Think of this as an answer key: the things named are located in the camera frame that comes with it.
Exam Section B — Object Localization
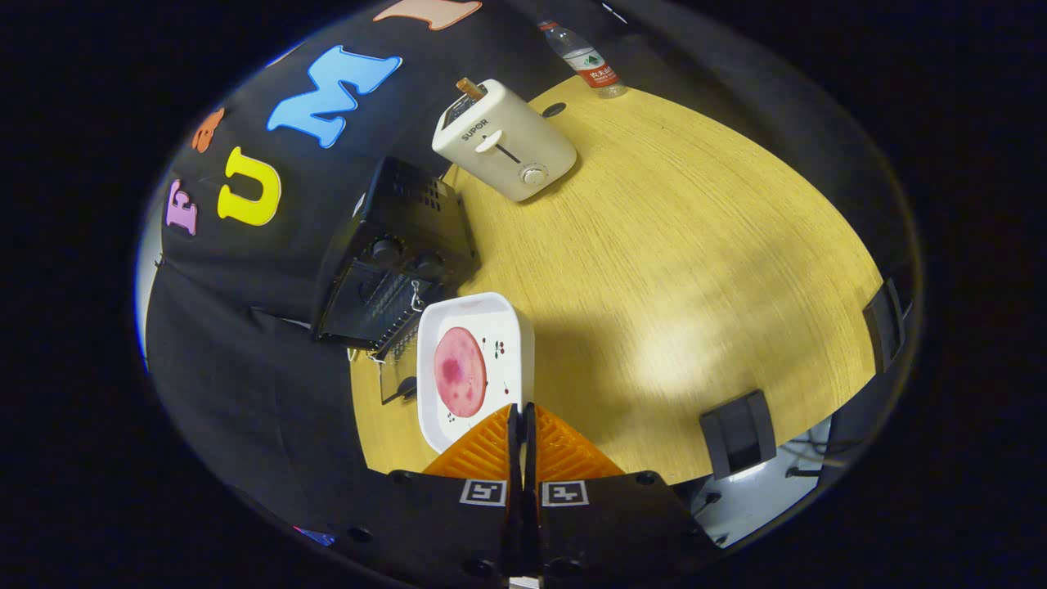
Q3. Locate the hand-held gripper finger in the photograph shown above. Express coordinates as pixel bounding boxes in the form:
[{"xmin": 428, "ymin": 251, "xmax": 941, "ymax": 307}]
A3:
[
  {"xmin": 523, "ymin": 402, "xmax": 722, "ymax": 586},
  {"xmin": 331, "ymin": 402, "xmax": 526, "ymax": 586}
]

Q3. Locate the pink ham slice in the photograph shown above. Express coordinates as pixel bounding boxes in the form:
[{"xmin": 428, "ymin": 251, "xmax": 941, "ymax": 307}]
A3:
[{"xmin": 434, "ymin": 326, "xmax": 488, "ymax": 419}]

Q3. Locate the white square plate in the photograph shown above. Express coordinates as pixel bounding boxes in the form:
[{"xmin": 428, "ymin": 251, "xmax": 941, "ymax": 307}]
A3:
[{"xmin": 416, "ymin": 291, "xmax": 536, "ymax": 455}]

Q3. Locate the black toaster oven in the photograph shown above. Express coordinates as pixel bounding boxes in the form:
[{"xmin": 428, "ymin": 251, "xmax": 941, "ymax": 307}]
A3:
[{"xmin": 313, "ymin": 155, "xmax": 479, "ymax": 406}]

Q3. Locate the white toaster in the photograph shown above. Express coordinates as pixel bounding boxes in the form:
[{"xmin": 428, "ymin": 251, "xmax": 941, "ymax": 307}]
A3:
[{"xmin": 432, "ymin": 79, "xmax": 578, "ymax": 203}]

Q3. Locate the clear plastic water bottle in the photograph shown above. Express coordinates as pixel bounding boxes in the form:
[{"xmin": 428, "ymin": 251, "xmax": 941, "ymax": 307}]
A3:
[{"xmin": 537, "ymin": 20, "xmax": 629, "ymax": 100}]

